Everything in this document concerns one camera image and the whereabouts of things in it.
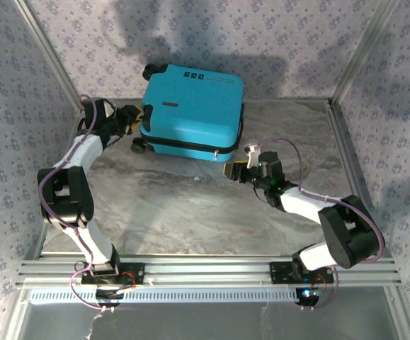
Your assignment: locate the turquoise hard-shell suitcase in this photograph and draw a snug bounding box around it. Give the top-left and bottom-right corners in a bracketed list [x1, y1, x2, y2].
[130, 63, 245, 163]

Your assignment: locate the black controller board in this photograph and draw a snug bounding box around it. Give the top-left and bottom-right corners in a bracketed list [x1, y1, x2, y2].
[96, 288, 121, 308]
[295, 287, 321, 307]

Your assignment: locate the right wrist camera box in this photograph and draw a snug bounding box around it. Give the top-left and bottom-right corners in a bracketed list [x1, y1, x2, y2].
[244, 142, 261, 169]

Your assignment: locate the aluminium side rail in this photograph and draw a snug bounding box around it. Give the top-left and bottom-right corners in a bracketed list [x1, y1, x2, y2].
[326, 98, 410, 340]
[34, 101, 87, 256]

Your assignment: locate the aluminium corner post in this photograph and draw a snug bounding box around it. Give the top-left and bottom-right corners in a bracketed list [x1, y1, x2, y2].
[13, 0, 85, 113]
[330, 0, 400, 103]

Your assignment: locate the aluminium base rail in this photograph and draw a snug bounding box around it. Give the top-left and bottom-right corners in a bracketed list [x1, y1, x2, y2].
[16, 253, 403, 288]

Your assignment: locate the white slotted cable duct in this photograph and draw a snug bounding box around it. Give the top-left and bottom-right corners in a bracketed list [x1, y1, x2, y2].
[30, 287, 300, 305]

